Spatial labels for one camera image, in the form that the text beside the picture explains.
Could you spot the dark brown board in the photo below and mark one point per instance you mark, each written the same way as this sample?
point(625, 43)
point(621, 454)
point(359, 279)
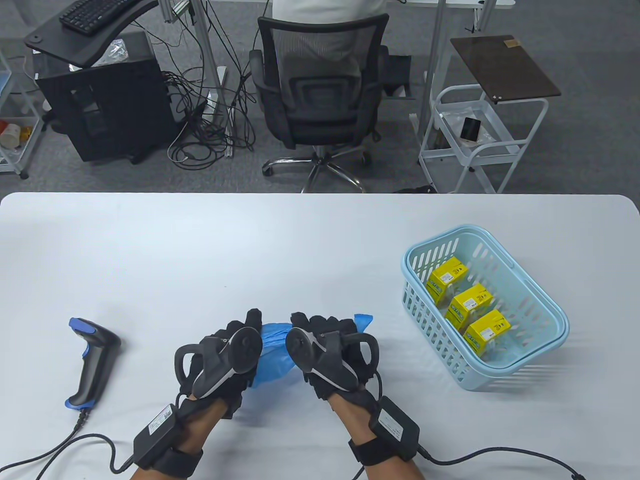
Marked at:
point(505, 67)

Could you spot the aluminium frame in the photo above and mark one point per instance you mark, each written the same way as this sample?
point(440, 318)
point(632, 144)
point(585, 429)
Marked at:
point(175, 10)

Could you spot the person's right hand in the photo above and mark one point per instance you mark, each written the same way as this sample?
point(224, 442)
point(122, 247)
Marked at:
point(325, 322)

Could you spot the black white handheld controller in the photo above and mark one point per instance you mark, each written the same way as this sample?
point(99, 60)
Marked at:
point(220, 365)
point(325, 360)

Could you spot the black keyboard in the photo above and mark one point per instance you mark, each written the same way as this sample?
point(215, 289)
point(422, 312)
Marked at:
point(95, 12)

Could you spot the yellow chrysanthemum tea package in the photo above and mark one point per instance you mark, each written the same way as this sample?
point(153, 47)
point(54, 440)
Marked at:
point(487, 330)
point(447, 275)
point(470, 302)

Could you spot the white desk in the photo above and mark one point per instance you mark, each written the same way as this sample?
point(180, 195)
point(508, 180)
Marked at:
point(460, 2)

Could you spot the white desk leg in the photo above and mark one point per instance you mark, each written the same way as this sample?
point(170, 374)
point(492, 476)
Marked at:
point(434, 50)
point(207, 50)

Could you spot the black wrist sensor box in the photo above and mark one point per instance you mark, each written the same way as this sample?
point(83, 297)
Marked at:
point(395, 427)
point(157, 432)

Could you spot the clear plastic bag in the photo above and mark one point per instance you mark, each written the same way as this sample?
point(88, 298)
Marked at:
point(115, 50)

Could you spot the black floor object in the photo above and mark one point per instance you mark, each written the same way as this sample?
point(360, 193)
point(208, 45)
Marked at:
point(417, 190)

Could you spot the black computer tower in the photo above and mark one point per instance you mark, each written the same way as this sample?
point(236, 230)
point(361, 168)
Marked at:
point(120, 110)

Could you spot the blue plastic bag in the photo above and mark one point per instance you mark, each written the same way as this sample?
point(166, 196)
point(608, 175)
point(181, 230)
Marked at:
point(275, 355)

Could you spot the person's left hand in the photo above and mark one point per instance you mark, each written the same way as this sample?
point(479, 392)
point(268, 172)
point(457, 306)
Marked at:
point(252, 317)

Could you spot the black phone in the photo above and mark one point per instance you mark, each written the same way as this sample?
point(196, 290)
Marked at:
point(470, 130)

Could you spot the white metal cart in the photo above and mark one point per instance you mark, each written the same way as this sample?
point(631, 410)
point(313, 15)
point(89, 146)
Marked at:
point(445, 156)

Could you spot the black mesh office chair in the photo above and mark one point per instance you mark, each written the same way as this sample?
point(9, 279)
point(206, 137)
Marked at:
point(320, 105)

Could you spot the aluminium post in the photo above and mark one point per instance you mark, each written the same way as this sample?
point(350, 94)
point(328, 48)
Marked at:
point(487, 12)

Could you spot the light blue plastic basket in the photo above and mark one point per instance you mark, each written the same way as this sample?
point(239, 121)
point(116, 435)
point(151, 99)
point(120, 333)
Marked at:
point(520, 352)

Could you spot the black bag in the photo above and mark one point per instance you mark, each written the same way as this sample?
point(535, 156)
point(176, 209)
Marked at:
point(397, 70)

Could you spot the black blue barcode scanner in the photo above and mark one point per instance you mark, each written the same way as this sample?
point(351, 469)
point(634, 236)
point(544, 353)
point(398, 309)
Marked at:
point(95, 360)

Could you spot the black keyboard tray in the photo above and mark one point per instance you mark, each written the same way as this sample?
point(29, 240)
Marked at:
point(95, 47)

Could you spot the white paper cup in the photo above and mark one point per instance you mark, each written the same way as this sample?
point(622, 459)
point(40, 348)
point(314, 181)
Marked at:
point(10, 136)

